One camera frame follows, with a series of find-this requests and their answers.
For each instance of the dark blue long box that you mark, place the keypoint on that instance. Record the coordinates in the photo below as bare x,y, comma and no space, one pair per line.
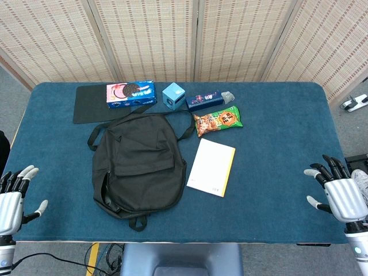
204,100

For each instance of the blue cookie box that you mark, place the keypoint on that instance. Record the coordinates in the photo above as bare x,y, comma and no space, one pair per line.
132,95

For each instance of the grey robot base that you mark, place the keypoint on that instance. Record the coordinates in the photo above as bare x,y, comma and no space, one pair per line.
181,258

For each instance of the light blue cube box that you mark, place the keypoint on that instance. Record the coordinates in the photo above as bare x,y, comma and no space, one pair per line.
173,96

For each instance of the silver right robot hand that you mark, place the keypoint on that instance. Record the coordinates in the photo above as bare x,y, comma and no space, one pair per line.
343,198

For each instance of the green orange snack bag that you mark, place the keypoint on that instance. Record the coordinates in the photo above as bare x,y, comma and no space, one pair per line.
218,120

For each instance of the grey sneaker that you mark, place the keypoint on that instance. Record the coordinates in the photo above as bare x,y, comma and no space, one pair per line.
362,181

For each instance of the white and yellow notebook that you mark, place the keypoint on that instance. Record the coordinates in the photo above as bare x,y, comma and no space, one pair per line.
210,166

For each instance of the black flat mat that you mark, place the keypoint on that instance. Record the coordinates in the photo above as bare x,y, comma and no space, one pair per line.
89,106

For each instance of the woven folding screen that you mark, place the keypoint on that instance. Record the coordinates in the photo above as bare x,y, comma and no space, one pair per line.
158,37

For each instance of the blue table cloth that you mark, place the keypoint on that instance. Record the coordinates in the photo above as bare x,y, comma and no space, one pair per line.
273,143

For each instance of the black floor box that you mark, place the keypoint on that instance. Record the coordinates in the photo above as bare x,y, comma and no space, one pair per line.
358,161

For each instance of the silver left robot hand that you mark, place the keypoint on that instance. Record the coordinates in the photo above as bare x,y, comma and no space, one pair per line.
10,207

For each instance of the grey crumpled wrapper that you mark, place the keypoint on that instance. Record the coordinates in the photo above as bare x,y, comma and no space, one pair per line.
228,96

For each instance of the white floor device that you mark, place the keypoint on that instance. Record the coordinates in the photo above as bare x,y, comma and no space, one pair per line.
355,103

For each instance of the black backpack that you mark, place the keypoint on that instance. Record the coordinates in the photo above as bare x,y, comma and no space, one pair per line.
138,166

